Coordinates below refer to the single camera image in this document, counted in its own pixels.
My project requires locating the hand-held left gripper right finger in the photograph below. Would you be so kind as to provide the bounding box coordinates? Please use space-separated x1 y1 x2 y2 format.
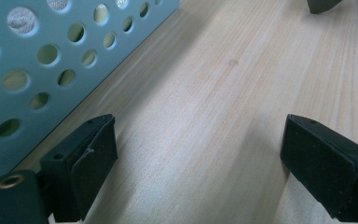
280 113 358 224

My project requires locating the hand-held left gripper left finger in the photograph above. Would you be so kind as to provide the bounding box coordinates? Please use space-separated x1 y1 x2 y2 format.
39 113 118 224

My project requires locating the dark grey object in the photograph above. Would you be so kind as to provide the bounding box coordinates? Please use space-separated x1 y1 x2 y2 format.
306 0 343 15

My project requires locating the grey perforated basket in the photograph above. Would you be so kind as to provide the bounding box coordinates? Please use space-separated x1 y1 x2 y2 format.
0 0 181 194

